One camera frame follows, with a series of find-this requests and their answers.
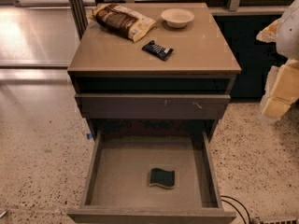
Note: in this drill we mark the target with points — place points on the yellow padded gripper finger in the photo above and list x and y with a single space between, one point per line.
281 90
269 33

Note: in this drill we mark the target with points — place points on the dark green yellow sponge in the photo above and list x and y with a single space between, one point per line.
162 178

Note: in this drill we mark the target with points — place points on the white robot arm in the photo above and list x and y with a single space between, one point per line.
287 40

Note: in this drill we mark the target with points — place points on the grey drawer cabinet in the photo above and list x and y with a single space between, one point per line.
201 63

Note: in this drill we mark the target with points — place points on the closed grey top drawer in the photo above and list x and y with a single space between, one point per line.
151 106

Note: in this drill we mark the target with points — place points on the open grey middle drawer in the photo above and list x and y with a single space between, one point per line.
118 190

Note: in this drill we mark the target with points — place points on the white ceramic bowl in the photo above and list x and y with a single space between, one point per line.
177 17

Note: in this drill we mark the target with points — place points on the dark blue snack packet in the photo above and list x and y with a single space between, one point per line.
157 50

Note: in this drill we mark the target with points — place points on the metal floor vent grille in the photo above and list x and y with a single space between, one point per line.
275 220

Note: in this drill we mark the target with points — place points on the brown yellow chip bag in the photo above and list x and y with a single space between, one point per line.
122 20

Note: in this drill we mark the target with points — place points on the blue tape piece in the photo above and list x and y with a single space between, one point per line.
89 136

